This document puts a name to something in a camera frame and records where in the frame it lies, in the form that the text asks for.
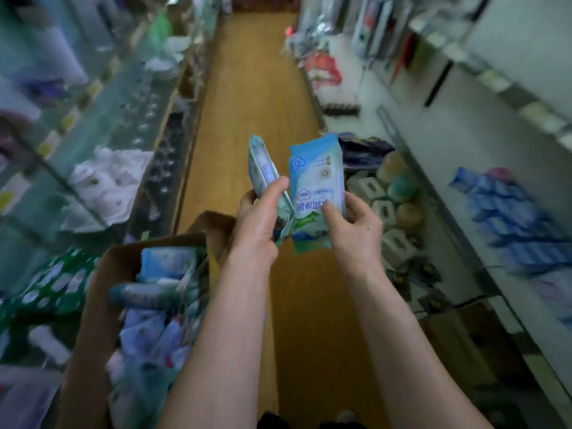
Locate blue packaged goods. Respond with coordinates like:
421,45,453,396
449,165,572,275

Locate green bulb boxes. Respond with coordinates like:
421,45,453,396
0,247,101,322

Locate person's left hand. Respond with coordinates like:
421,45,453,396
228,176,291,273

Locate white ceramic tea set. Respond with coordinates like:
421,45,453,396
67,145,155,224

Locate white tube lamp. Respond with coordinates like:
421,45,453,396
27,324,73,365

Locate red mesh bag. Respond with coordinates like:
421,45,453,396
304,51,343,90

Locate person's left forearm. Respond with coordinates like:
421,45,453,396
156,259,278,429

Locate brown cardboard box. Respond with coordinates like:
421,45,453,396
54,210,238,429

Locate brown carton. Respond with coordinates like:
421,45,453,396
420,303,537,390

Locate person's right hand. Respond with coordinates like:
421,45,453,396
322,192,387,282

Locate person's right forearm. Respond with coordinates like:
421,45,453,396
344,268,493,429

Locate white textured pack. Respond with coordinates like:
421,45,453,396
322,101,361,118

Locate dark plastic bags bundle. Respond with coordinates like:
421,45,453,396
338,133,396,170

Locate green round container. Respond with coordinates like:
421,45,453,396
388,172,421,204

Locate person's black trousers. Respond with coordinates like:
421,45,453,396
257,411,368,429

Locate beige tissue box holder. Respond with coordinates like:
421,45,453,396
383,229,419,269
349,174,386,202
371,199,399,231

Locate hanging packaged goods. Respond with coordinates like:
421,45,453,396
299,0,430,77

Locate metal store shelving unit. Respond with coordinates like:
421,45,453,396
295,0,572,429

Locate pile of packets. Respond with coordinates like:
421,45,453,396
105,245,211,429

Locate beige round container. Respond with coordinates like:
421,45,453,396
377,151,409,182
396,203,425,231

